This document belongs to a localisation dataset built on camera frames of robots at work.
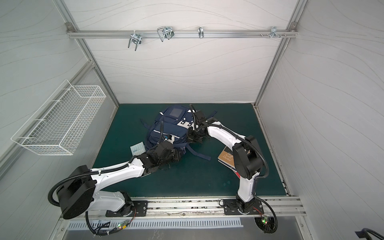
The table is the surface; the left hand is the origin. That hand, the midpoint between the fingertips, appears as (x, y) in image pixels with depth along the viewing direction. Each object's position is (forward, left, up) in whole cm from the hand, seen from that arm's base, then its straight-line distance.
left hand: (184, 150), depth 84 cm
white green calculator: (+3, +30, -6) cm, 30 cm away
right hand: (+8, -1, +1) cm, 8 cm away
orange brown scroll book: (-1, -25, -7) cm, 26 cm away
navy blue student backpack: (+22, +10, -4) cm, 24 cm away
